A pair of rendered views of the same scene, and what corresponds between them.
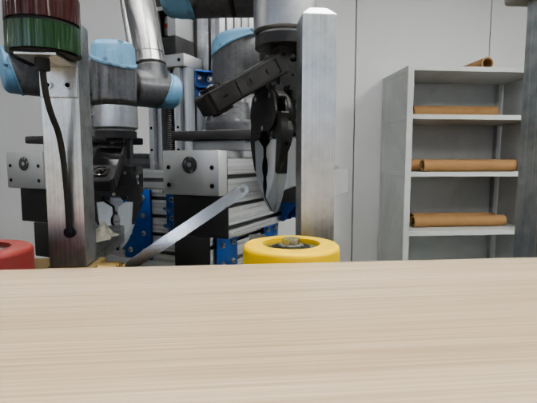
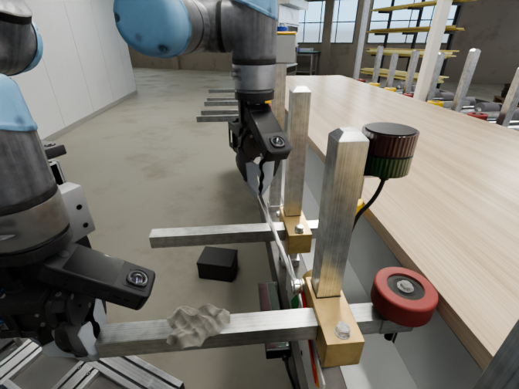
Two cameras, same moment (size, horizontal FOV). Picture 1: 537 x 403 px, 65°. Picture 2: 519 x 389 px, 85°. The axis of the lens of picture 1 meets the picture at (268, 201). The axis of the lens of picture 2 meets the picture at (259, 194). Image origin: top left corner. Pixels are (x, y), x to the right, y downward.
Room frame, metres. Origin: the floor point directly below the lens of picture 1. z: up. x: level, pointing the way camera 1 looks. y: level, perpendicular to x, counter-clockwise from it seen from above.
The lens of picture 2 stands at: (0.53, 0.51, 1.20)
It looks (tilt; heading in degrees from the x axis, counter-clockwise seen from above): 29 degrees down; 270
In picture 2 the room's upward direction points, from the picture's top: straight up
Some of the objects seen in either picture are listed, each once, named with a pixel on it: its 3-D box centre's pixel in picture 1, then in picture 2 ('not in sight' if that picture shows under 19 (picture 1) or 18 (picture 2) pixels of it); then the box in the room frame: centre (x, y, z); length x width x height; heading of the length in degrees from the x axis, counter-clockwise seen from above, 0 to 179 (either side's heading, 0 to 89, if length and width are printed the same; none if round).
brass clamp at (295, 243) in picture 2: not in sight; (293, 225); (0.45, -0.03, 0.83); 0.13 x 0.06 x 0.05; 95
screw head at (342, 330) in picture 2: not in sight; (343, 329); (0.42, 0.27, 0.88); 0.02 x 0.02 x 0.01
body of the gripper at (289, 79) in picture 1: (288, 89); (252, 123); (0.54, -0.03, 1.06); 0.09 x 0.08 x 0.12; 115
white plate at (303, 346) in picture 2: not in sight; (299, 323); (0.46, 0.17, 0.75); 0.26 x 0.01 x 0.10; 95
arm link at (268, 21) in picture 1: (283, 21); (252, 78); (0.54, -0.02, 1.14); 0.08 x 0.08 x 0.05
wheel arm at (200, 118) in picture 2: not in sight; (238, 118); (0.64, -1.00, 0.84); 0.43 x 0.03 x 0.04; 5
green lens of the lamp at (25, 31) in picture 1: (44, 41); (383, 159); (0.38, 0.20, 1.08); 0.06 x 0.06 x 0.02
